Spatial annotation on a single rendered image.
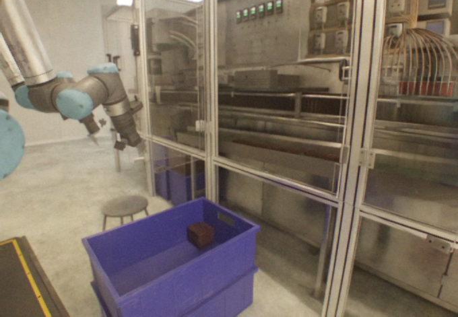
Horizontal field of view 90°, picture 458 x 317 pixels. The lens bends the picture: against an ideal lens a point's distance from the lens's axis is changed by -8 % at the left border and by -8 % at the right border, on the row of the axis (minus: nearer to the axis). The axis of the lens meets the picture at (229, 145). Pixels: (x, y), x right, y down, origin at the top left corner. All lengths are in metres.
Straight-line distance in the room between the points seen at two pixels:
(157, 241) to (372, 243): 1.04
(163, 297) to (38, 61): 0.81
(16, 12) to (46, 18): 4.93
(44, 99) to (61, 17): 4.99
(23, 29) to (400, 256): 1.63
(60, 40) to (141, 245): 4.93
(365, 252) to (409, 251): 0.21
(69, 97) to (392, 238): 1.39
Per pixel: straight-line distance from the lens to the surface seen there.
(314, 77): 1.58
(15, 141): 0.62
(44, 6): 5.85
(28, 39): 0.88
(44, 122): 5.68
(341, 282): 1.20
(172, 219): 1.28
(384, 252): 1.44
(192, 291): 1.01
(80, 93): 0.79
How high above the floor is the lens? 1.00
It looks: 13 degrees down
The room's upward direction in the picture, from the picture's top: straight up
